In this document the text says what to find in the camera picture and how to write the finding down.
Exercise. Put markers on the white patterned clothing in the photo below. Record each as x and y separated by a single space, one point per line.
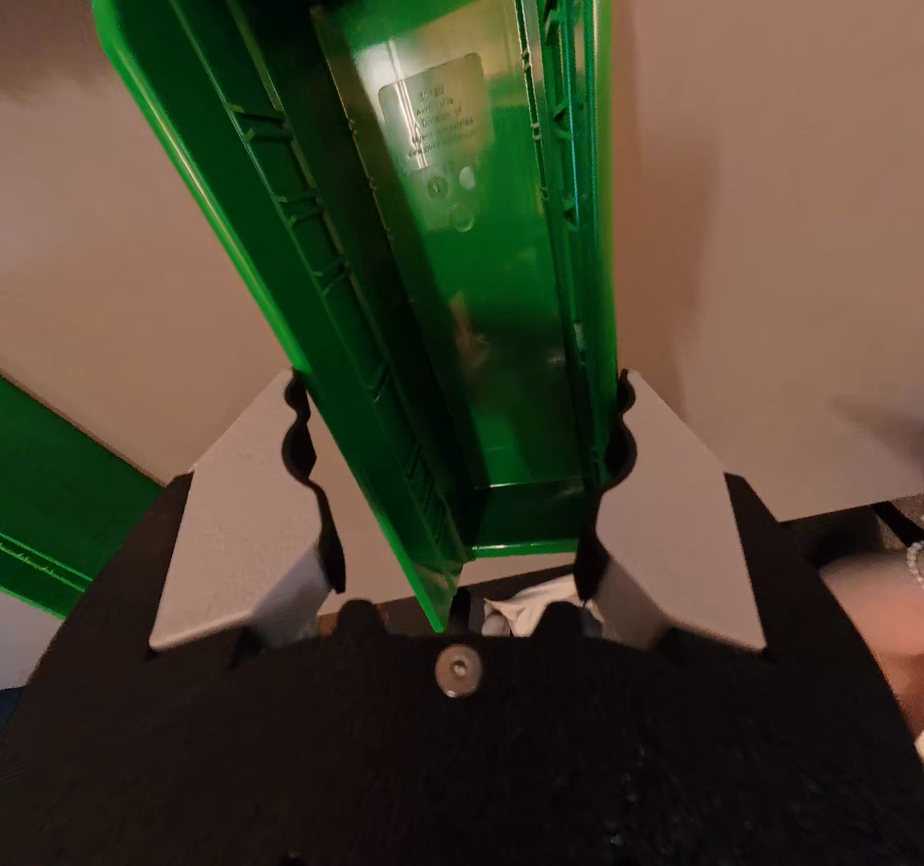
527 613

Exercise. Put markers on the person's right forearm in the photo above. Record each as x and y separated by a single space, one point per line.
866 621

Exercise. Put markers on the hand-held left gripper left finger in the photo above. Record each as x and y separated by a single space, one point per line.
231 563

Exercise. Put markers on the green plastic bin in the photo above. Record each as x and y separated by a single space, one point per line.
58 505
477 303

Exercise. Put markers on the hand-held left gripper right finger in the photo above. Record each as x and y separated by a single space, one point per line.
679 563

